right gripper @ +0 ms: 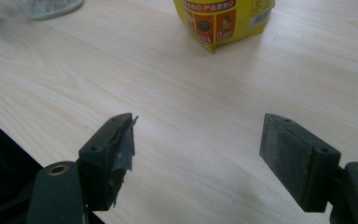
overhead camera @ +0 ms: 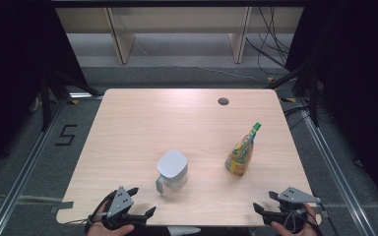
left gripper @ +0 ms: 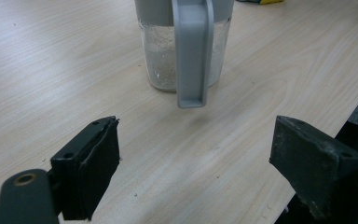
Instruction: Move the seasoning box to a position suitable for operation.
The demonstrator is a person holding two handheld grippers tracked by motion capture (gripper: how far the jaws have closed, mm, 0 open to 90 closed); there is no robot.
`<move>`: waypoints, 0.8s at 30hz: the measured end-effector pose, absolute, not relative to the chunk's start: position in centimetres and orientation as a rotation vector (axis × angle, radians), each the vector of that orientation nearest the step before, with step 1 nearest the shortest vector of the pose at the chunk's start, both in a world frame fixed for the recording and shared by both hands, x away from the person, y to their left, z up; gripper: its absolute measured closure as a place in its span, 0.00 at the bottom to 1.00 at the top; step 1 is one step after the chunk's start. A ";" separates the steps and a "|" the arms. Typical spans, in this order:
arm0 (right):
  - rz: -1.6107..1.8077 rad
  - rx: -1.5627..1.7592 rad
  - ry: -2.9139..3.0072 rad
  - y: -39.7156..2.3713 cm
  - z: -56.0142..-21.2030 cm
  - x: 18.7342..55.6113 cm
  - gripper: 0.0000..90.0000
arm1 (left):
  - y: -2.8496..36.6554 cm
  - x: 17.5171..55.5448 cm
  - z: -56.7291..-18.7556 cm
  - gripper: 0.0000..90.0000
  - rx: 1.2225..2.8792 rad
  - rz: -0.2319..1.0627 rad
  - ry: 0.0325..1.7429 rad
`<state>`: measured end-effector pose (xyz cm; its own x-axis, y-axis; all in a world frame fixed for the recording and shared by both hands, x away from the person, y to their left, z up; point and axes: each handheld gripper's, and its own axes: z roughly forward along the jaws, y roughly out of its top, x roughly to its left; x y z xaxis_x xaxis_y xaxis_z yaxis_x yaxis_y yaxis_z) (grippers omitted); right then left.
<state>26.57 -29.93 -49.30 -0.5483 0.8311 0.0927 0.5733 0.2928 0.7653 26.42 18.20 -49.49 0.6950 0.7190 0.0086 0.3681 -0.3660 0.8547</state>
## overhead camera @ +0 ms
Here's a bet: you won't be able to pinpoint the thin black cord loop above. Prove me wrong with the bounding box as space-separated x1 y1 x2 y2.
62 214 107 226

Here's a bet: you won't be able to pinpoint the bundle of black cables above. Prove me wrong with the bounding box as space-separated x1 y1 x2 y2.
245 6 291 77

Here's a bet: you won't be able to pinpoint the yellow spout pouch green cap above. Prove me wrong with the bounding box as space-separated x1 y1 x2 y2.
224 121 263 177

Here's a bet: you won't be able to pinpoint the clear jar with white lid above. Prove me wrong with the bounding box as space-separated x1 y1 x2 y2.
156 149 189 196

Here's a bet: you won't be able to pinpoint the white object under table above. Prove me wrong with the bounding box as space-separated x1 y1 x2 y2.
167 225 202 236

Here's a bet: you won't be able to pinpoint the beige wooden shelf unit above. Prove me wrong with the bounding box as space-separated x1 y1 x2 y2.
55 6 304 65

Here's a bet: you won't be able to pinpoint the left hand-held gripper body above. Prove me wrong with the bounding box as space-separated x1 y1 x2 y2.
101 185 147 230

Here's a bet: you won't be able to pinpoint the dark curtain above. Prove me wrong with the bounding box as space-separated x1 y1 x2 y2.
284 0 378 206
0 0 88 180

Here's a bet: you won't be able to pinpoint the black metal stand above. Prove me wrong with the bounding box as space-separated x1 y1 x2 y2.
38 70 103 132
269 62 321 128

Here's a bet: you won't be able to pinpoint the black floor cables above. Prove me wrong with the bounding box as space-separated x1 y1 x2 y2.
283 104 313 130

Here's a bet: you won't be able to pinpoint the short aluminium floor rail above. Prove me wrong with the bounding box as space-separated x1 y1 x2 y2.
68 92 104 100

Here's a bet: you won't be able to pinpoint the person's right hand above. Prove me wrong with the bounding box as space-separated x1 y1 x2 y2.
270 202 320 236

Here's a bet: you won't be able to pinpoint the long aluminium floor rail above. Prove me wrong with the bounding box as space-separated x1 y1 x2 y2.
0 97 71 236
296 97 375 236

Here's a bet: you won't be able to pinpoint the person's left hand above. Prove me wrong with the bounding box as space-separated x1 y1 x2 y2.
86 201 136 236

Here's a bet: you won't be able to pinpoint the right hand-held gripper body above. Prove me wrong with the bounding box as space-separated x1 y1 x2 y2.
262 186 322 234

